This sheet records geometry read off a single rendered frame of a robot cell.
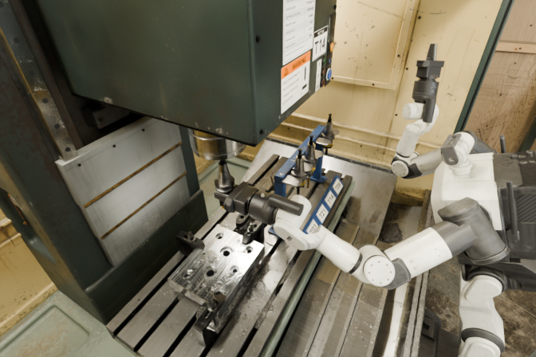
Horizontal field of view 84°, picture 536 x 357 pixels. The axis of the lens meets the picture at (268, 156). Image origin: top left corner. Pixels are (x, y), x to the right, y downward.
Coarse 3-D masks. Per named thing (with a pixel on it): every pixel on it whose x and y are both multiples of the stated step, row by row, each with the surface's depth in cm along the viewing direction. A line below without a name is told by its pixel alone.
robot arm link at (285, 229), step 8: (280, 224) 80; (288, 224) 80; (280, 232) 82; (288, 232) 80; (296, 232) 80; (320, 232) 82; (288, 240) 83; (296, 240) 80; (304, 240) 79; (312, 240) 80; (320, 240) 81; (296, 248) 83; (304, 248) 81; (312, 248) 82
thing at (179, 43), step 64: (64, 0) 69; (128, 0) 59; (192, 0) 52; (256, 0) 49; (320, 0) 71; (64, 64) 82; (128, 64) 69; (192, 64) 59; (256, 64) 54; (192, 128) 70; (256, 128) 60
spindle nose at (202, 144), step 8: (192, 136) 78; (200, 136) 76; (208, 136) 76; (216, 136) 76; (192, 144) 80; (200, 144) 78; (208, 144) 77; (216, 144) 77; (224, 144) 77; (232, 144) 79; (240, 144) 81; (200, 152) 79; (208, 152) 78; (216, 152) 78; (224, 152) 79; (232, 152) 80; (240, 152) 82; (216, 160) 80
